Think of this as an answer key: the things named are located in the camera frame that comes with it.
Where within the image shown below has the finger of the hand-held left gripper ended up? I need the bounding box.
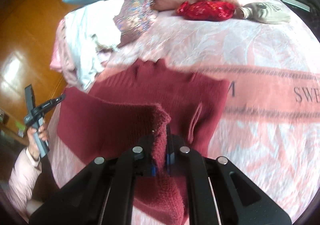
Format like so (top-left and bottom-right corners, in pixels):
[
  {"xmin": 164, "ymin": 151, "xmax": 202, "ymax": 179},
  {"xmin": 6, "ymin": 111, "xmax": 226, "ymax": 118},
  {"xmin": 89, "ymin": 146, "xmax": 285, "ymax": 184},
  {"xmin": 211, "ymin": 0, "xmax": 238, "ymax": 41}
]
[{"xmin": 39, "ymin": 94, "xmax": 66, "ymax": 114}]

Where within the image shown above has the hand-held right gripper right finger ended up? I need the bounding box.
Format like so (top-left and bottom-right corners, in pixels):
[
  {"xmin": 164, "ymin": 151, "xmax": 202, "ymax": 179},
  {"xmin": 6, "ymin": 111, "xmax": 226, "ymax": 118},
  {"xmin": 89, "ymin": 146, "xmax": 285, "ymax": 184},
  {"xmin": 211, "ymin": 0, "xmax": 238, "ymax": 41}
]
[{"xmin": 165, "ymin": 125, "xmax": 292, "ymax": 225}]

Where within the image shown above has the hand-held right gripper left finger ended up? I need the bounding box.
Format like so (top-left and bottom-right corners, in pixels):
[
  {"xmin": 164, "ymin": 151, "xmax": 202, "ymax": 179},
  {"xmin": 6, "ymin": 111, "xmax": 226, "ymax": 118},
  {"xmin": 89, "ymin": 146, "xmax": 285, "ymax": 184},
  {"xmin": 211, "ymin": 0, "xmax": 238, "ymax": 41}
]
[{"xmin": 29, "ymin": 135, "xmax": 160, "ymax": 225}]

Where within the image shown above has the dark red knit sweater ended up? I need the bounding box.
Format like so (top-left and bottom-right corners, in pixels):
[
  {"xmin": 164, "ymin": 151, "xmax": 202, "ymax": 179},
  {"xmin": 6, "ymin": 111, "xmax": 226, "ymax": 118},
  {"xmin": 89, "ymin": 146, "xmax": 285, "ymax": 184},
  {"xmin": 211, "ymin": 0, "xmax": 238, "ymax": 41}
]
[{"xmin": 56, "ymin": 59, "xmax": 232, "ymax": 225}]

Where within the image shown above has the person's left hand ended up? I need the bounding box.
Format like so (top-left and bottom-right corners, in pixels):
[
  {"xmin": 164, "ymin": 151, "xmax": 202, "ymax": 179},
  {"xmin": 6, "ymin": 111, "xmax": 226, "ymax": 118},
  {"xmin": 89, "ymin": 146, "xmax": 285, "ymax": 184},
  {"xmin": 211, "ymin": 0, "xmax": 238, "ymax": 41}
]
[{"xmin": 27, "ymin": 124, "xmax": 50, "ymax": 161}]

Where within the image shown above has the pink garment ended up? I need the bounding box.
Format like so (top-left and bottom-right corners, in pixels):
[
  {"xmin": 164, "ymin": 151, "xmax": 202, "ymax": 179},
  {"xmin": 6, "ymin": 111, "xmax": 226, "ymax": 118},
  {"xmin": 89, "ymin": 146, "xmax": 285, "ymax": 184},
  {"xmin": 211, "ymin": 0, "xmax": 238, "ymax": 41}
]
[{"xmin": 49, "ymin": 19, "xmax": 83, "ymax": 87}]

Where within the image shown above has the white garment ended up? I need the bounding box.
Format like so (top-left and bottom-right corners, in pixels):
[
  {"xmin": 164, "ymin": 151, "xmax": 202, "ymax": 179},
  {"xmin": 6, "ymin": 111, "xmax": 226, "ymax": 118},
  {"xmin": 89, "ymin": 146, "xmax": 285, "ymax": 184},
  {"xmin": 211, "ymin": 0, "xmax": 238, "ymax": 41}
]
[{"xmin": 64, "ymin": 0, "xmax": 125, "ymax": 91}]

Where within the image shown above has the cream cloth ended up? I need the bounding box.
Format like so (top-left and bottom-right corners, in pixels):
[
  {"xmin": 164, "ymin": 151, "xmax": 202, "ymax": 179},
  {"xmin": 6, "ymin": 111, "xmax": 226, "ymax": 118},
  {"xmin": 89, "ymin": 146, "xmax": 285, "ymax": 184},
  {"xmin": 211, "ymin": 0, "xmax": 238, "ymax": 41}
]
[{"xmin": 91, "ymin": 33, "xmax": 121, "ymax": 52}]

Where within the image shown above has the floral patterned pillow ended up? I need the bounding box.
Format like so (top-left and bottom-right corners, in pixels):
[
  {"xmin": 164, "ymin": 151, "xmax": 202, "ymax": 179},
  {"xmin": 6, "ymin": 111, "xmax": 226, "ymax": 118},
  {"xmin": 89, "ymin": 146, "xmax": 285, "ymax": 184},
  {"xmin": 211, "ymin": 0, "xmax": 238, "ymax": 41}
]
[{"xmin": 114, "ymin": 0, "xmax": 159, "ymax": 48}]

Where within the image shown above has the pink patterned bedsheet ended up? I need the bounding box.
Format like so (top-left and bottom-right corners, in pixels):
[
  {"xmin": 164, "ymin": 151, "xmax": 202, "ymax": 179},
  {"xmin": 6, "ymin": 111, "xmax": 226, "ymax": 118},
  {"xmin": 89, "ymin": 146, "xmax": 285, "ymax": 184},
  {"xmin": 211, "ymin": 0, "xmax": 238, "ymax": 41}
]
[{"xmin": 47, "ymin": 0, "xmax": 320, "ymax": 225}]

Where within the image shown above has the red shiny bag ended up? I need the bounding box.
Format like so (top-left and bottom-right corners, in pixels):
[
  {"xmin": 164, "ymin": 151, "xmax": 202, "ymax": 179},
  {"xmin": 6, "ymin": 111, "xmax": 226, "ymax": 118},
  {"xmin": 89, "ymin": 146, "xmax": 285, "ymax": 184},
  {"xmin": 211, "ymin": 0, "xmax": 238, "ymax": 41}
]
[{"xmin": 176, "ymin": 0, "xmax": 236, "ymax": 21}]

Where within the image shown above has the white desk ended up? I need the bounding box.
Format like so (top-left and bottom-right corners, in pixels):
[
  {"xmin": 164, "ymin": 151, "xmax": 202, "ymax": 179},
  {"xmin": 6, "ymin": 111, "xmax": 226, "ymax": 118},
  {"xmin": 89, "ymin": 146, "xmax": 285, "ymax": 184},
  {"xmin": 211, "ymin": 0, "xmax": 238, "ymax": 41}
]
[{"xmin": 281, "ymin": 0, "xmax": 312, "ymax": 12}]

